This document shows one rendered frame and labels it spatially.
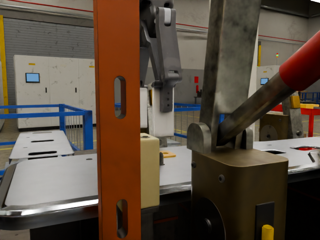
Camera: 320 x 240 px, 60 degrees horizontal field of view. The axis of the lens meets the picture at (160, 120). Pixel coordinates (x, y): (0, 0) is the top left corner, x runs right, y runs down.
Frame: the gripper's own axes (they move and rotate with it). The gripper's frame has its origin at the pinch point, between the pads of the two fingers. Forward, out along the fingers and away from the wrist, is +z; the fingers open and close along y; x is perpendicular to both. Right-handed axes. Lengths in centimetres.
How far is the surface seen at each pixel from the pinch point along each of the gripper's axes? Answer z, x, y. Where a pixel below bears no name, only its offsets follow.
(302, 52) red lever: -6.3, -1.1, 28.3
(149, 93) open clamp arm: -3.9, 4.3, -11.3
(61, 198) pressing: 6.3, -14.0, 12.5
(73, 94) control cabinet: -2, 67, -788
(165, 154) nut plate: 5.8, 2.6, 0.3
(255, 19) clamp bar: -10.0, 1.3, 21.6
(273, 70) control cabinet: -85, 765, -741
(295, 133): 5.6, 39.4, -7.0
